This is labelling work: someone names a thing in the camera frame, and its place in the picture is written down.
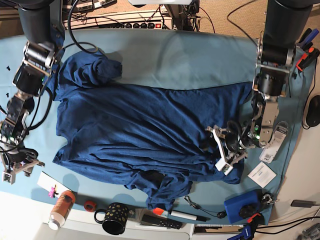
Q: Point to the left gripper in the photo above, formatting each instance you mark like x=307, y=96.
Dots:
x=228, y=144

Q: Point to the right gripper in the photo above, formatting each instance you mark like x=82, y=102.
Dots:
x=24, y=161

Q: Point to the dark blue t-shirt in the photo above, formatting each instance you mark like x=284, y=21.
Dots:
x=141, y=137

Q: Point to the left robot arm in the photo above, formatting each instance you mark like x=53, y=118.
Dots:
x=276, y=50

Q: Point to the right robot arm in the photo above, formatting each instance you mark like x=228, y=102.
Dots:
x=41, y=58

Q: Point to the white paper strip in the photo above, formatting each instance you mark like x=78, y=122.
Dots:
x=48, y=183

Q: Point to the pink small clip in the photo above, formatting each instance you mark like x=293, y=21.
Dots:
x=53, y=192

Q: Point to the translucent plastic cup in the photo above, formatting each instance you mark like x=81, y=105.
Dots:
x=7, y=145

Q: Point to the orange plastic bottle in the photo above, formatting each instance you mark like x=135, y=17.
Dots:
x=61, y=210

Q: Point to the clear blister pack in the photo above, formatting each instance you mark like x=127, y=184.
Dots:
x=278, y=136

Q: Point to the white paper card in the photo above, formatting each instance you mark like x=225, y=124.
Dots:
x=262, y=175

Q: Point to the blue box with knob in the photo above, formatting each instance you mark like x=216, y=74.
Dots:
x=243, y=206

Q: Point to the red tape roll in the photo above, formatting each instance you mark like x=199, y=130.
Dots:
x=90, y=206

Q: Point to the white black marker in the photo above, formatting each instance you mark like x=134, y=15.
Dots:
x=187, y=216

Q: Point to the red cube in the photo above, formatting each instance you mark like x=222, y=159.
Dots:
x=158, y=211

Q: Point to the black remote control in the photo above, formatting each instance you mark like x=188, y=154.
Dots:
x=161, y=222

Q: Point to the blue orange bottom clamp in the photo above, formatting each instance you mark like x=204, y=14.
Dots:
x=248, y=231

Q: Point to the black mug yellow dots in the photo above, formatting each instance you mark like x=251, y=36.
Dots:
x=115, y=218

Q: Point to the black computer mouse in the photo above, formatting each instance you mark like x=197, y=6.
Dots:
x=313, y=113

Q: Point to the black adapter block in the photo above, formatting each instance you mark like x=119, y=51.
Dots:
x=302, y=203

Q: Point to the black zip tie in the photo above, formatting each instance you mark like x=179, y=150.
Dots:
x=289, y=87

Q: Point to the orange black bar clamp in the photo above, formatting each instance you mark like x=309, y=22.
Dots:
x=307, y=58

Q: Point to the blue spring clamp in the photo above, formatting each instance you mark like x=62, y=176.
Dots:
x=307, y=37

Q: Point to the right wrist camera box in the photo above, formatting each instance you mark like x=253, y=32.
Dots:
x=8, y=177

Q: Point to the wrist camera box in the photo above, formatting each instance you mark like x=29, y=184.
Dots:
x=8, y=177
x=224, y=167

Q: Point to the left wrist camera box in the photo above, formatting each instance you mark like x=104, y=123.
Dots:
x=224, y=167

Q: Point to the carabiner with black lanyard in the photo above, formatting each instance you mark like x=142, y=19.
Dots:
x=219, y=215

